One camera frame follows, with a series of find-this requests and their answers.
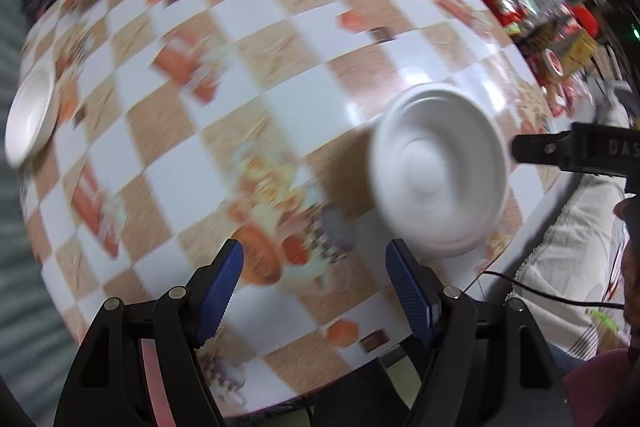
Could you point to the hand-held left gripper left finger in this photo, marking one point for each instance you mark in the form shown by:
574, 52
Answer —
220, 287

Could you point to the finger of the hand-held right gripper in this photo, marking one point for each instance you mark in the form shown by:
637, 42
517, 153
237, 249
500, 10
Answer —
542, 149

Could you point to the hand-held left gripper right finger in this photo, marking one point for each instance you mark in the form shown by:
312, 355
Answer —
407, 287

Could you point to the large white bowl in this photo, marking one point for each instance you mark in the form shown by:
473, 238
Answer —
435, 172

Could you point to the person's right hand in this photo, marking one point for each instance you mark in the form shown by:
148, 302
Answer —
632, 247

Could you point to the yellow box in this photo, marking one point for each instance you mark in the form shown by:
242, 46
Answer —
575, 49

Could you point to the white lace-edged cloth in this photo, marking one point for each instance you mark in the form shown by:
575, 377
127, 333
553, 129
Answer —
575, 257

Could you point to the red round object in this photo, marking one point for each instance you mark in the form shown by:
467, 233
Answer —
582, 19

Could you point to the checkered patterned tablecloth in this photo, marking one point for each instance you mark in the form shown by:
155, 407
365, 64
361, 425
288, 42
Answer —
250, 107

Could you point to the person's maroon clothing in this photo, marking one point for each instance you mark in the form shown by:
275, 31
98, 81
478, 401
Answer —
605, 382

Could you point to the small white bowl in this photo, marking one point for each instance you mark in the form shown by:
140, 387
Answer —
30, 117

